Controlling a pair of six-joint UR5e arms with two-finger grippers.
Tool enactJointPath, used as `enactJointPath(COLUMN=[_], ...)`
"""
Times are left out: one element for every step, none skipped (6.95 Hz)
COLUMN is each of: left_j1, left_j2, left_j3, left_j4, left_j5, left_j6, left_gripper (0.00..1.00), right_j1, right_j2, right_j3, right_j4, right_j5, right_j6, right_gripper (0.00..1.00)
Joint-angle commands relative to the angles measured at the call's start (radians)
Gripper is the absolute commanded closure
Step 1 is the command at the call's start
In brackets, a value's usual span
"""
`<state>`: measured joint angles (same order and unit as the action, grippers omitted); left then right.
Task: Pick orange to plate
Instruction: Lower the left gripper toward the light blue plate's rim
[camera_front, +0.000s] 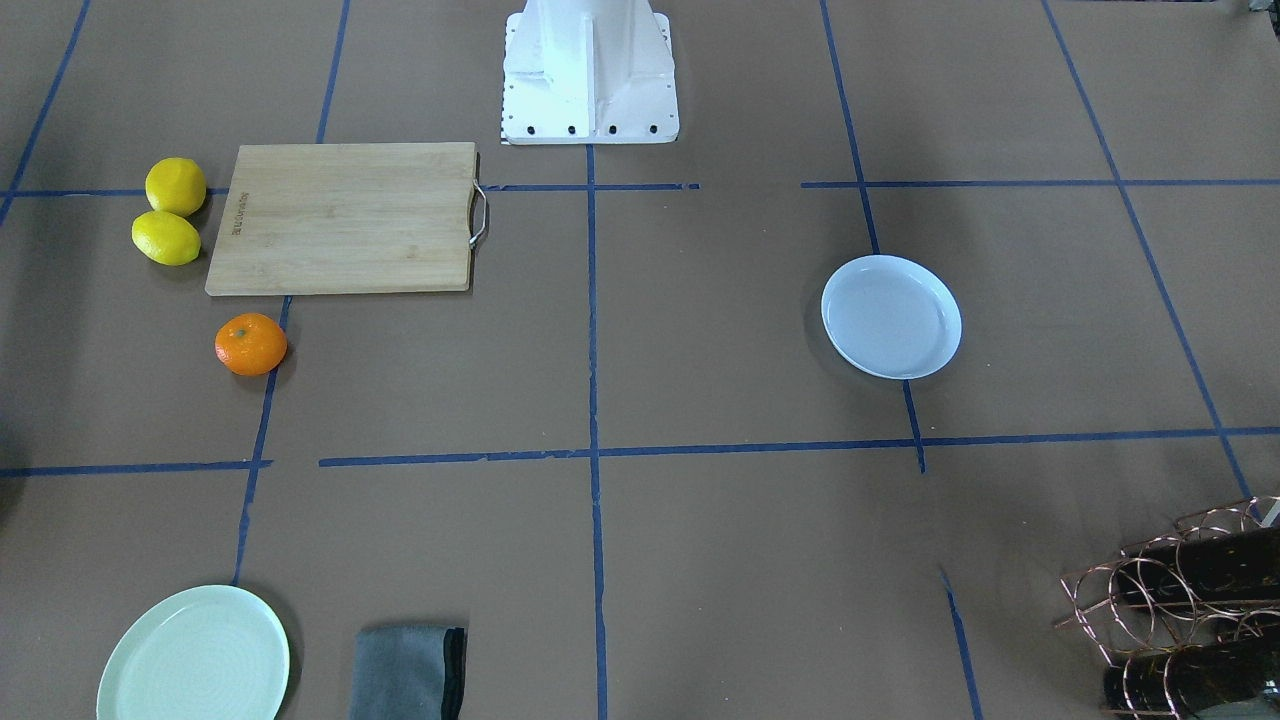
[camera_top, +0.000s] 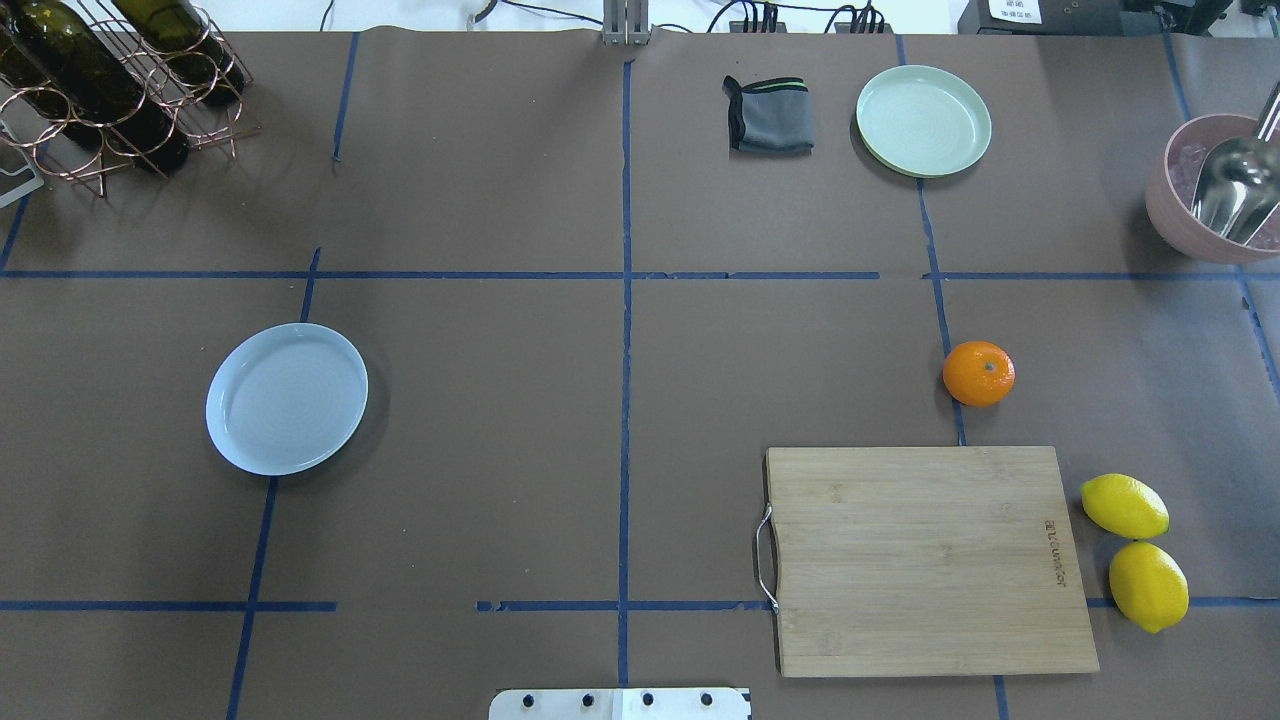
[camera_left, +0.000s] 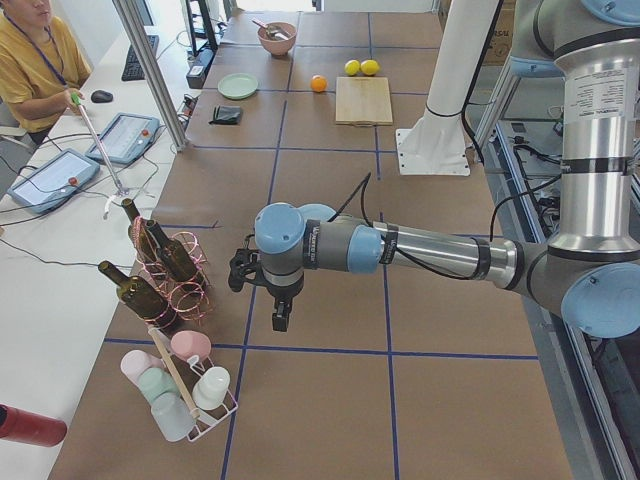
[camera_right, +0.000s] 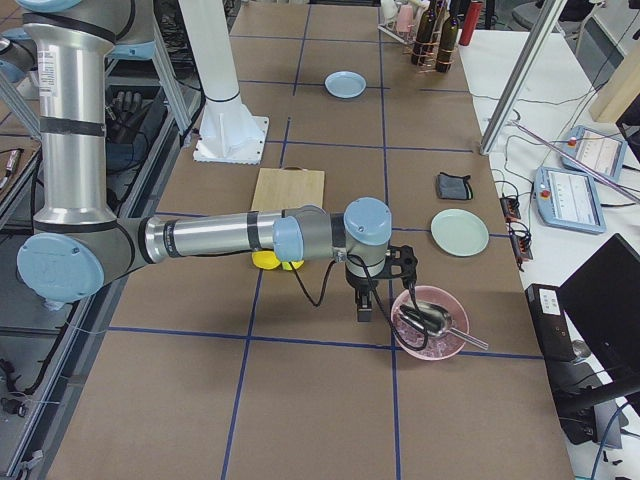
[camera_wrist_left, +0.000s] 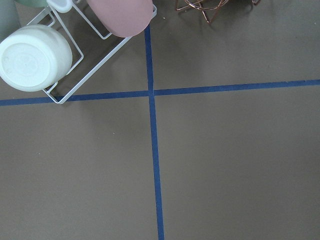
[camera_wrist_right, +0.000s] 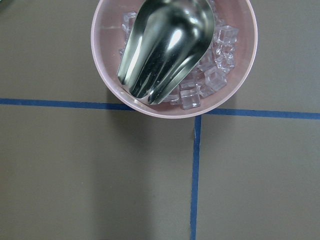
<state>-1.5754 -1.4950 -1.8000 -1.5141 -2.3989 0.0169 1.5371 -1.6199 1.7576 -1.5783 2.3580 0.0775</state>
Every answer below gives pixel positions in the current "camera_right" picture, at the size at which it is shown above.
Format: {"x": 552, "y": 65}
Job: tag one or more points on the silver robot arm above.
{"x": 79, "y": 245}

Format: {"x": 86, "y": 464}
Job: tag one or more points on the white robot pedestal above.
{"x": 228, "y": 132}

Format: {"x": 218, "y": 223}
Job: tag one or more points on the dark wine bottle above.
{"x": 448, "y": 37}
{"x": 424, "y": 33}

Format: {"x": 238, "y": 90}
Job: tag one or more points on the black computer box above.
{"x": 549, "y": 322}

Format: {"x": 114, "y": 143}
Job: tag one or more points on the light blue plate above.
{"x": 345, "y": 84}

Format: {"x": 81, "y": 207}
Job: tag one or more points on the red bottle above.
{"x": 471, "y": 19}

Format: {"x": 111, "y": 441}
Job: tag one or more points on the black monitor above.
{"x": 601, "y": 299}

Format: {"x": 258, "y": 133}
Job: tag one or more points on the blue teach pendant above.
{"x": 602, "y": 152}
{"x": 568, "y": 200}

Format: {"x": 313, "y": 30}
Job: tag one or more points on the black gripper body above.
{"x": 361, "y": 284}

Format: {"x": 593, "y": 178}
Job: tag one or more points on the yellow lemon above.
{"x": 291, "y": 265}
{"x": 265, "y": 260}

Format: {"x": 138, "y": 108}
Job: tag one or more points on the metal ice scoop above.
{"x": 433, "y": 320}

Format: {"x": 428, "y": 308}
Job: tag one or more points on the grey folded cloth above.
{"x": 452, "y": 187}

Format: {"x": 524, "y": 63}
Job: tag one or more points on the aluminium frame post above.
{"x": 533, "y": 46}

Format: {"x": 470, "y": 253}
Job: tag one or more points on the pink cup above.
{"x": 404, "y": 20}

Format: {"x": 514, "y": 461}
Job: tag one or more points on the pink bowl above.
{"x": 427, "y": 347}

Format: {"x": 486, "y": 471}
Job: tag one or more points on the light green plate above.
{"x": 459, "y": 232}

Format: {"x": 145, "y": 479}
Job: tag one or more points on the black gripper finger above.
{"x": 364, "y": 308}

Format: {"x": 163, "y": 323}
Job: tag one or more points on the wooden cutting board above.
{"x": 279, "y": 189}

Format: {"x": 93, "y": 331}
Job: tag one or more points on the copper wire bottle rack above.
{"x": 435, "y": 55}

